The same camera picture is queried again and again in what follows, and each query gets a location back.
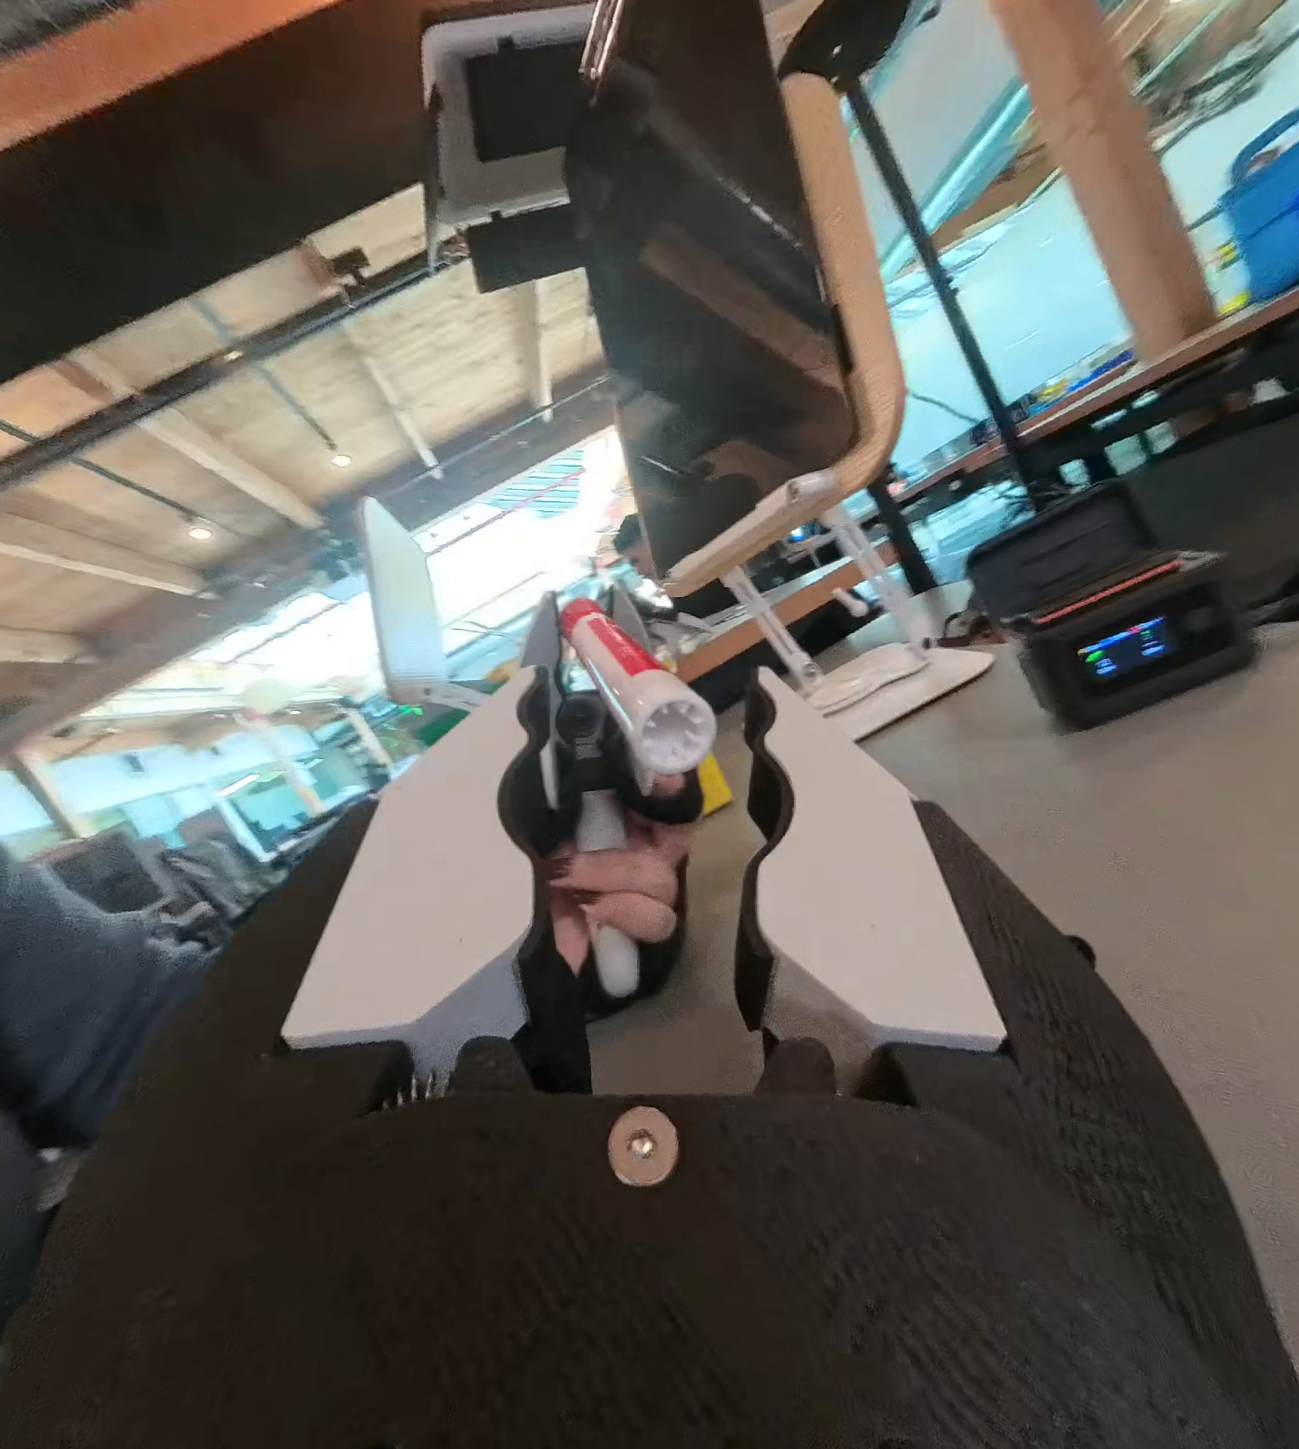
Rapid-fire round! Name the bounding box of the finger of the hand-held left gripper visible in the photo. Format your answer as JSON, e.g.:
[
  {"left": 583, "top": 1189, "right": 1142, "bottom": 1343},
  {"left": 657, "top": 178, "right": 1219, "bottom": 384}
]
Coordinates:
[
  {"left": 518, "top": 588, "right": 574, "bottom": 816},
  {"left": 604, "top": 585, "right": 653, "bottom": 671}
]

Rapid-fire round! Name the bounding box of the black vertical pole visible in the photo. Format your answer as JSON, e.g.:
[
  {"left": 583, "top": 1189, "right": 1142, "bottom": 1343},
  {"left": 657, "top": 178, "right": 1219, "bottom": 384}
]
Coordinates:
[{"left": 844, "top": 78, "right": 1045, "bottom": 502}]

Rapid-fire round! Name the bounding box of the black hanging panel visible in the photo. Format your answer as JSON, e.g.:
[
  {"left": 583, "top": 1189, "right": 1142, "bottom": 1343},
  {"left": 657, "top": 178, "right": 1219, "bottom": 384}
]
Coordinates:
[{"left": 420, "top": 2, "right": 607, "bottom": 294}]

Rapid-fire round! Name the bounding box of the red and white marker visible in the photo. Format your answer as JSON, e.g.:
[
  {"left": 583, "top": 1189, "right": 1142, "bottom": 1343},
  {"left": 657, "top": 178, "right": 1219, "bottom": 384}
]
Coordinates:
[{"left": 556, "top": 597, "right": 716, "bottom": 784}]

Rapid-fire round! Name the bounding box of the black battery charger case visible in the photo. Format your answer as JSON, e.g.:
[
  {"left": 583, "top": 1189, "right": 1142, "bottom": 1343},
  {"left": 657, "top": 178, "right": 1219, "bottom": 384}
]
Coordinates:
[{"left": 998, "top": 547, "right": 1263, "bottom": 733}]

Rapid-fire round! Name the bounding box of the person's left hand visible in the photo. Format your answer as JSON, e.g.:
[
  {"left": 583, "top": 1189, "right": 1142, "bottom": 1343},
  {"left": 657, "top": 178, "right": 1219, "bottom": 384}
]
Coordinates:
[{"left": 542, "top": 815, "right": 684, "bottom": 978}]

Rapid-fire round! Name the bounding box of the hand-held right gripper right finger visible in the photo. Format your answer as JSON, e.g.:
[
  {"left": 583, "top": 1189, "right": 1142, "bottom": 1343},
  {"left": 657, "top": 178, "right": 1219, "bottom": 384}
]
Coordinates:
[{"left": 737, "top": 667, "right": 1009, "bottom": 1091}]

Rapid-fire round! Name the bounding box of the white board on stand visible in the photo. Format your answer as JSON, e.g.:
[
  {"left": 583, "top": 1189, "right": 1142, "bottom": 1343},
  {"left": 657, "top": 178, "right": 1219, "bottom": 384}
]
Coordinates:
[{"left": 360, "top": 495, "right": 449, "bottom": 710}]

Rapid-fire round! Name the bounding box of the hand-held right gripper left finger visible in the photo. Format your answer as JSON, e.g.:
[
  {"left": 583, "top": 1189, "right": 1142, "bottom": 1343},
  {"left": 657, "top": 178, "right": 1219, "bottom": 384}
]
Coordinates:
[{"left": 281, "top": 667, "right": 592, "bottom": 1091}]

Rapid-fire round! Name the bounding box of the wooden top office table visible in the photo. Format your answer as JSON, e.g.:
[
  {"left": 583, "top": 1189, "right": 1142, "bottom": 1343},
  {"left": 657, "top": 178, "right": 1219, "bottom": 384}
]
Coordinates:
[{"left": 887, "top": 249, "right": 1299, "bottom": 490}]

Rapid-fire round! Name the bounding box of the wooden support post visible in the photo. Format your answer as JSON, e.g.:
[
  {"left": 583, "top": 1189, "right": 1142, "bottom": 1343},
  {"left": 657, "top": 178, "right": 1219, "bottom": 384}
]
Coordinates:
[{"left": 986, "top": 0, "right": 1219, "bottom": 366}]

